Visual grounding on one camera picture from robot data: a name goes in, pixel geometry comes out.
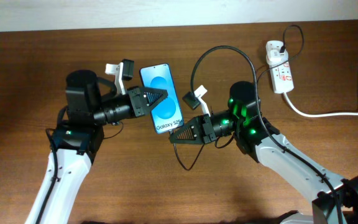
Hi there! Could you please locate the white power strip cord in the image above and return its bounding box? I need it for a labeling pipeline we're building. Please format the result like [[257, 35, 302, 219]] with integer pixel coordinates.
[[282, 55, 358, 118]]

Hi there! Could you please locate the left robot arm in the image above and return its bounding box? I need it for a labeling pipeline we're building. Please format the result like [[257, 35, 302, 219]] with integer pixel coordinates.
[[26, 70, 168, 223]]

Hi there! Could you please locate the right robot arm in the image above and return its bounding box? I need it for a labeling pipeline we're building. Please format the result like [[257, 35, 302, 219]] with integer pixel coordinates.
[[169, 81, 358, 223]]

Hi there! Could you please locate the blue Galaxy smartphone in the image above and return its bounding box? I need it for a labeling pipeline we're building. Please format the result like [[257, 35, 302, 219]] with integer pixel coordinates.
[[139, 63, 184, 134]]

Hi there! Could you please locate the white power strip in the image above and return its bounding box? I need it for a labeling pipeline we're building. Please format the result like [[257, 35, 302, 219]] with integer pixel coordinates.
[[265, 40, 294, 94]]

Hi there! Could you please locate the white charger plug adapter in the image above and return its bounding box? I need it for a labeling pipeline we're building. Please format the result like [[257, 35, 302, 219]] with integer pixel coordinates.
[[266, 49, 288, 66]]

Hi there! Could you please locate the black charging cable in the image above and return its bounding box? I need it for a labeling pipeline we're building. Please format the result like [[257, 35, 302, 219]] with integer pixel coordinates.
[[168, 24, 305, 171]]

